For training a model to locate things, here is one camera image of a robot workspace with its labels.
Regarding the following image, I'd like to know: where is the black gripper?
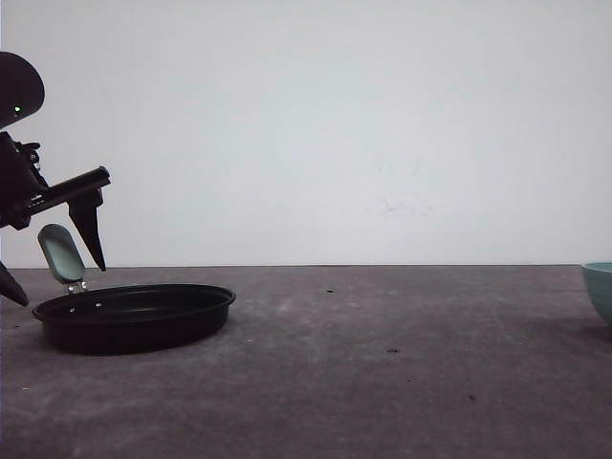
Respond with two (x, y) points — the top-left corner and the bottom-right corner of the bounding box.
(0, 132), (110, 307)

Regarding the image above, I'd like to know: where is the black pan with mint handle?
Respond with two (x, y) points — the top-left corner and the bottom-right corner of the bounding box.
(33, 224), (236, 355)

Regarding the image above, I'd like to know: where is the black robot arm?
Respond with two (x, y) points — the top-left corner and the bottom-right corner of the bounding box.
(1, 52), (110, 271)

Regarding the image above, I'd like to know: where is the teal bowl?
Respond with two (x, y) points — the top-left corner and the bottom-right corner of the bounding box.
(581, 261), (612, 326)

